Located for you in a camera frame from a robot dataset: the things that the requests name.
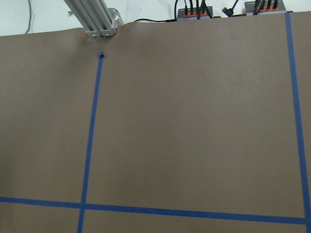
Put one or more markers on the black usb hub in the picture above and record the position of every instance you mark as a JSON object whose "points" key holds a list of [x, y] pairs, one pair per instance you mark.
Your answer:
{"points": [[260, 7], [196, 11]]}

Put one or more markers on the aluminium frame post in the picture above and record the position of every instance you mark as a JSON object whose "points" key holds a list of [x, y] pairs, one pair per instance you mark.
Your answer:
{"points": [[95, 17]]}

